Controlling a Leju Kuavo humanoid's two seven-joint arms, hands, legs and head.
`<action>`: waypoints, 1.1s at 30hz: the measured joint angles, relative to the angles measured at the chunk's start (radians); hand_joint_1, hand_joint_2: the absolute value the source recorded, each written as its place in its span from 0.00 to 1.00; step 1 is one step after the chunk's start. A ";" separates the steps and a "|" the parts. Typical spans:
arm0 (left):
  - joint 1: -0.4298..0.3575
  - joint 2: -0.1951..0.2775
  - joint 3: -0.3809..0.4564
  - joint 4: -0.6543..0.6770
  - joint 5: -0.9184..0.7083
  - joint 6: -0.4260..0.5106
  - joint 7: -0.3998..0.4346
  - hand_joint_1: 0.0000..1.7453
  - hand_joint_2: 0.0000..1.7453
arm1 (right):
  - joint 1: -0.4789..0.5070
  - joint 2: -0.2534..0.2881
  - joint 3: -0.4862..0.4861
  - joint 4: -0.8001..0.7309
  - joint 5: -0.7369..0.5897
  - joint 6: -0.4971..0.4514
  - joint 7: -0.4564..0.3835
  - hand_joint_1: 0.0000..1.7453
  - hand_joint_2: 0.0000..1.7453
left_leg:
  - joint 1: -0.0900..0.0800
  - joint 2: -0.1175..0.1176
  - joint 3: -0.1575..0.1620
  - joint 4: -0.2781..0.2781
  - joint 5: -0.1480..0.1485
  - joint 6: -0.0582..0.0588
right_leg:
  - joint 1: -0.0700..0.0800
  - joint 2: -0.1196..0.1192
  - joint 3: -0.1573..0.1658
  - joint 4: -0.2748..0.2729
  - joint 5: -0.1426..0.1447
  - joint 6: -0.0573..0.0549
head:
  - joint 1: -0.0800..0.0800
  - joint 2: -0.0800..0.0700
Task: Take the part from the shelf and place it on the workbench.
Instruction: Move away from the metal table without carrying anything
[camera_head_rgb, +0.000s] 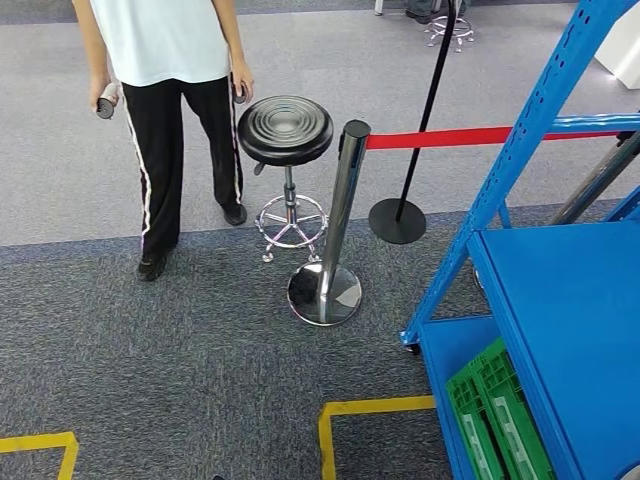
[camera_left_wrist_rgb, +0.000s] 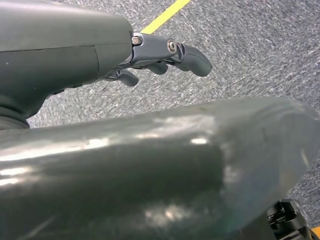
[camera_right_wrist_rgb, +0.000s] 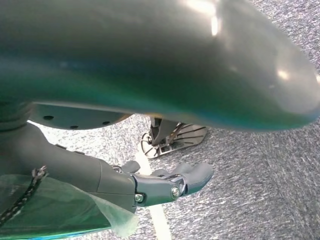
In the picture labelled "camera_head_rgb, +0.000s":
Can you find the person's hand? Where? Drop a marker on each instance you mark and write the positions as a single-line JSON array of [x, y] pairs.
[[243, 73], [99, 87]]

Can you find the person's forearm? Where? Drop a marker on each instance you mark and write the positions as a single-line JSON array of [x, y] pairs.
[[92, 46], [229, 33]]

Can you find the blue metal shelf rack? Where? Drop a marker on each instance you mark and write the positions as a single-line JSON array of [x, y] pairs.
[[575, 318]]

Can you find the chrome star base stool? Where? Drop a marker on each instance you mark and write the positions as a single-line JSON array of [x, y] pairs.
[[285, 129]]

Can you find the person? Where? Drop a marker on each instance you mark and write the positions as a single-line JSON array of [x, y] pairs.
[[160, 40], [420, 10]]

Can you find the metal barrier stanchion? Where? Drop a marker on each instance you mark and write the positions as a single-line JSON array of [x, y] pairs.
[[595, 182], [345, 195]]

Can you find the white desk leg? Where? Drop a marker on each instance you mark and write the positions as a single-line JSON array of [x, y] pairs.
[[378, 5]]

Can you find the thin black bar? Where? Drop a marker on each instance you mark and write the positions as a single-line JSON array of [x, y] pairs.
[[425, 119]]

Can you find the red barrier belt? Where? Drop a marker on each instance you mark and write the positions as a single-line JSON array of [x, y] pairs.
[[430, 139]]

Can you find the chrome chair base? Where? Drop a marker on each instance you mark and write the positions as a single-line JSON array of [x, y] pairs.
[[450, 32]]

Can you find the green plastic crate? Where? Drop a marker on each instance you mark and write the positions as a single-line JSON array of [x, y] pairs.
[[465, 414], [505, 394]]

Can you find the white lit display block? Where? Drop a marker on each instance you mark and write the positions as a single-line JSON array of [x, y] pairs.
[[623, 40]]

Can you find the grey plastic wheel hubcap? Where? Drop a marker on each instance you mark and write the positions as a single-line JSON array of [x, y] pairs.
[[634, 474]]

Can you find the black round base plate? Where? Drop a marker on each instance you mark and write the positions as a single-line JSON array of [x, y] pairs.
[[395, 224]]

